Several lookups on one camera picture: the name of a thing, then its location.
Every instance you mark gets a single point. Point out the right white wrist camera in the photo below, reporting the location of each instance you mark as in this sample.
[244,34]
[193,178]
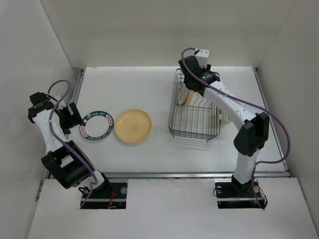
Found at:
[202,56]

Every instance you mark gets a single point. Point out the white dark-blue-rim plate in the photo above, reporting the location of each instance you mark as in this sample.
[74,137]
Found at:
[189,98]
[99,126]

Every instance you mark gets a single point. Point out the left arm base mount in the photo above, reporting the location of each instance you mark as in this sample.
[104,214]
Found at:
[112,198]

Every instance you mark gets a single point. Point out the white cutlery holder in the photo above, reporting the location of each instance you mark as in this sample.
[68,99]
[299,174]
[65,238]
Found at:
[223,119]

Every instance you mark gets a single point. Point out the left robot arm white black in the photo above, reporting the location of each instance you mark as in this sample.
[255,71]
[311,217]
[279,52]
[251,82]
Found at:
[64,159]

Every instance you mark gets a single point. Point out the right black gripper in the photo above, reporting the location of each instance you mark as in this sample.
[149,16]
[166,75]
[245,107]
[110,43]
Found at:
[206,69]

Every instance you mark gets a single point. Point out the white grey-ring flower plate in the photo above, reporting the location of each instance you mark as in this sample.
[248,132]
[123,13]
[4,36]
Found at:
[182,94]

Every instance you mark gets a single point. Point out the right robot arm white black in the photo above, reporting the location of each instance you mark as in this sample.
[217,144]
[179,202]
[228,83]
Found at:
[253,127]

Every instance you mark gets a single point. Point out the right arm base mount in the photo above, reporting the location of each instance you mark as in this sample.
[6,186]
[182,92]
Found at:
[230,196]

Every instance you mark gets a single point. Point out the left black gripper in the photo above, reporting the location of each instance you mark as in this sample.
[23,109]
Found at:
[73,120]

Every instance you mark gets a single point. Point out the yellow bear plate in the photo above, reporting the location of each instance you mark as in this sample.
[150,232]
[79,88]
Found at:
[133,126]

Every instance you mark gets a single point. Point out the grey wire dish rack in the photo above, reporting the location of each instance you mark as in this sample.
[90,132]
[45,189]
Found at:
[198,120]

